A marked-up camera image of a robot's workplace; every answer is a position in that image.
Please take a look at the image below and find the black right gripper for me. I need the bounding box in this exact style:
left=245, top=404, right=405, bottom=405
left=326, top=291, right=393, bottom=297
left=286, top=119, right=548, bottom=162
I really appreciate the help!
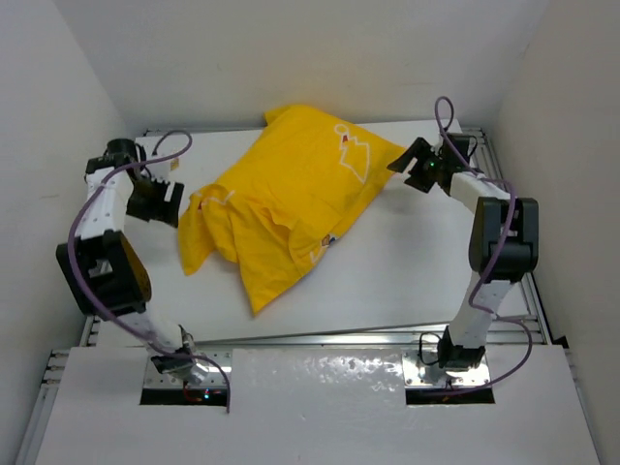
left=387, top=137, right=446, bottom=193

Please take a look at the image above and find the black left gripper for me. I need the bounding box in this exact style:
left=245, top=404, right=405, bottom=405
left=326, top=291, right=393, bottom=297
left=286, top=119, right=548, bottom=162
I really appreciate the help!
left=125, top=174, right=181, bottom=229

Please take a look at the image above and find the yellow pillowcase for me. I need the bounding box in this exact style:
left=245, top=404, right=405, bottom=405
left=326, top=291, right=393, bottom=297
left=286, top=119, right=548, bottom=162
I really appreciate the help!
left=178, top=105, right=405, bottom=313

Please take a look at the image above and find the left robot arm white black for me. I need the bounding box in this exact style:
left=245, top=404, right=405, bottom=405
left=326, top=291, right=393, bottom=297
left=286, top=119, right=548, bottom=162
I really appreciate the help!
left=55, top=139, right=196, bottom=381

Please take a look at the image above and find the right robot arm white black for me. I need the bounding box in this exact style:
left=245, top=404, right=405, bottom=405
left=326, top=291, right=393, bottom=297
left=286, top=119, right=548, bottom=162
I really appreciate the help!
left=387, top=134, right=539, bottom=370

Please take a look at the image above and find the white front cover panel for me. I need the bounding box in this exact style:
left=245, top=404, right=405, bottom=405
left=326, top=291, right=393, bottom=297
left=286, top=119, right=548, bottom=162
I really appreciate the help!
left=38, top=346, right=598, bottom=464

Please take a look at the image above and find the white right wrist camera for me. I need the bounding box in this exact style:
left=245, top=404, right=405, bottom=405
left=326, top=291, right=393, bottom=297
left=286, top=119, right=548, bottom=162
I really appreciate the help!
left=432, top=139, right=444, bottom=156

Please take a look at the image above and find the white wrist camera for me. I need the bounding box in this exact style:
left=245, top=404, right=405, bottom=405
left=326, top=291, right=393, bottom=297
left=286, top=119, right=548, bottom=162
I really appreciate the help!
left=432, top=139, right=444, bottom=156
left=148, top=154, right=180, bottom=179

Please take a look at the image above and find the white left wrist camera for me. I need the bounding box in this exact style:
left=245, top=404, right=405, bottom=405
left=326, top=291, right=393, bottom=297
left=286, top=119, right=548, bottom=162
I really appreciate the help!
left=148, top=154, right=180, bottom=179

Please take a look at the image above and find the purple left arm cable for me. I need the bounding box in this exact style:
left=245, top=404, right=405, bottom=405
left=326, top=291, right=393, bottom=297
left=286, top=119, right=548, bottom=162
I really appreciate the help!
left=67, top=129, right=232, bottom=416

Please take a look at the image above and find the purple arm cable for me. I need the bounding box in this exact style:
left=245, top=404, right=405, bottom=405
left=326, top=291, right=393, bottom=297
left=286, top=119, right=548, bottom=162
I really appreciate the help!
left=434, top=95, right=534, bottom=393
left=67, top=129, right=232, bottom=416

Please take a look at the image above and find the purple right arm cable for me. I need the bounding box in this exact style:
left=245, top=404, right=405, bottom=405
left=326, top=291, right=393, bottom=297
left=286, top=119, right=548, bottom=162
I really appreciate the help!
left=434, top=95, right=534, bottom=393

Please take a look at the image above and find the black thin base cable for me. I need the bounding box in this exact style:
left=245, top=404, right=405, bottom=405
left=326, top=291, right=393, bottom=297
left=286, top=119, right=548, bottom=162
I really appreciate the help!
left=419, top=333, right=450, bottom=379

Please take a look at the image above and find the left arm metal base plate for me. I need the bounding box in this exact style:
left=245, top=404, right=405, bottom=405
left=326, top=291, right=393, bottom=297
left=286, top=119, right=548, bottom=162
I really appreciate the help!
left=139, top=360, right=229, bottom=407

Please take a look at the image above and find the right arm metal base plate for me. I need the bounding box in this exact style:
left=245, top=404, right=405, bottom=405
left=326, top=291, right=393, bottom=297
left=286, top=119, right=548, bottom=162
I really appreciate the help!
left=401, top=344, right=495, bottom=406

